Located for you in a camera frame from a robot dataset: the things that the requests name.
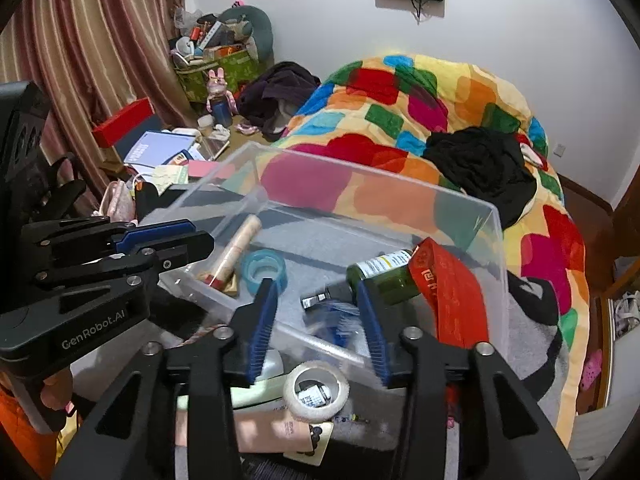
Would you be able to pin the pink bag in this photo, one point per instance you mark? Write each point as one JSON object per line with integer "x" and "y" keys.
{"x": 117, "y": 200}

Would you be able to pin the white mug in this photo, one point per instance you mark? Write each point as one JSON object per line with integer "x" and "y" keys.
{"x": 181, "y": 49}

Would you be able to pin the blue tape roll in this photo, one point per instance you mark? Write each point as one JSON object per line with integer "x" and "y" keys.
{"x": 250, "y": 261}

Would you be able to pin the white wall socket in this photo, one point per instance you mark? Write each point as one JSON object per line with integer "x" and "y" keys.
{"x": 560, "y": 150}

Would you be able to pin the red box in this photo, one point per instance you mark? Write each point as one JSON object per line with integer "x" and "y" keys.
{"x": 122, "y": 122}

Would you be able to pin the blue item in clear packet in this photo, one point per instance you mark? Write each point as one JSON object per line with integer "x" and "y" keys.
{"x": 345, "y": 331}

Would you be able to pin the person's left hand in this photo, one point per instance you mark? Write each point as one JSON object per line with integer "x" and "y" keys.
{"x": 54, "y": 394}

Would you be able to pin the dark purple clothes pile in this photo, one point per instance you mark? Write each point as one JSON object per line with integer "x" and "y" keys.
{"x": 280, "y": 85}

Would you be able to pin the white shoes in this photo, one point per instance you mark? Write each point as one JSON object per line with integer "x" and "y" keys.
{"x": 627, "y": 312}

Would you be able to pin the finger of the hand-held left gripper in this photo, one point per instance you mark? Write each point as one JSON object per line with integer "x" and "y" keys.
{"x": 185, "y": 249}
{"x": 150, "y": 234}

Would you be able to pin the pink rabbit water bottle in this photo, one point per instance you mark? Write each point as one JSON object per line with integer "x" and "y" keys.
{"x": 220, "y": 102}

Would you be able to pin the grey-green neck pillow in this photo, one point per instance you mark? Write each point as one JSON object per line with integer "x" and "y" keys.
{"x": 262, "y": 30}

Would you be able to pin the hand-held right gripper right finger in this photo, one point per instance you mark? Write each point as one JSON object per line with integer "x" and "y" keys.
{"x": 374, "y": 337}

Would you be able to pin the pale yellow paper packet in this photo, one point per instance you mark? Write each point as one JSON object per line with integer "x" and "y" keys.
{"x": 170, "y": 177}

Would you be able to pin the pink cylindrical tube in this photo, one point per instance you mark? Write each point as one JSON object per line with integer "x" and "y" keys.
{"x": 235, "y": 252}

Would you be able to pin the clear plastic storage box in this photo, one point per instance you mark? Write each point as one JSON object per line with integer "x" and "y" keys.
{"x": 400, "y": 210}

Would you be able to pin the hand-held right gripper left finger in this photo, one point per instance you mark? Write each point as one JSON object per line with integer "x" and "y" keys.
{"x": 263, "y": 332}

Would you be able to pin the black garment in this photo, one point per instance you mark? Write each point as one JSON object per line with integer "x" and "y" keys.
{"x": 480, "y": 165}

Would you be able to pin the colourful patchwork blanket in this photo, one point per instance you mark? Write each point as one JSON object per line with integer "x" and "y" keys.
{"x": 380, "y": 125}

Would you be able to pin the striped curtain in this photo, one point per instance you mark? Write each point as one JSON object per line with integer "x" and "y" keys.
{"x": 100, "y": 35}

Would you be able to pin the cream card with black print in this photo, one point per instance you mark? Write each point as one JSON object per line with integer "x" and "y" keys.
{"x": 322, "y": 432}

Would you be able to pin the green patterned bag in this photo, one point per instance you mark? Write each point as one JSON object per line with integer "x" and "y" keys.
{"x": 235, "y": 67}

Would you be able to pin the blue notebook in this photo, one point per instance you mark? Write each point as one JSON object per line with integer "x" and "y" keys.
{"x": 155, "y": 147}

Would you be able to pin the pink slipper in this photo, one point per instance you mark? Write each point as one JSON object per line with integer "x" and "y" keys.
{"x": 591, "y": 370}

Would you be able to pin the pink paper sheet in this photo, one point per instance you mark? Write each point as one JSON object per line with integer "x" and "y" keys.
{"x": 205, "y": 168}

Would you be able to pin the red paper packet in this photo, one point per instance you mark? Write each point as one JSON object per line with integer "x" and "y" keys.
{"x": 455, "y": 300}

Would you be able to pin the white tape roll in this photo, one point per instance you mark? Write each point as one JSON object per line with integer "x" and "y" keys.
{"x": 292, "y": 395}

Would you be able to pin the green glass bottle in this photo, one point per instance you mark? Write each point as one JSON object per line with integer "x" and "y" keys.
{"x": 387, "y": 286}

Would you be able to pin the beige cosmetic tube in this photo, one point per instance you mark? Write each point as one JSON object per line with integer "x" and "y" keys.
{"x": 260, "y": 430}

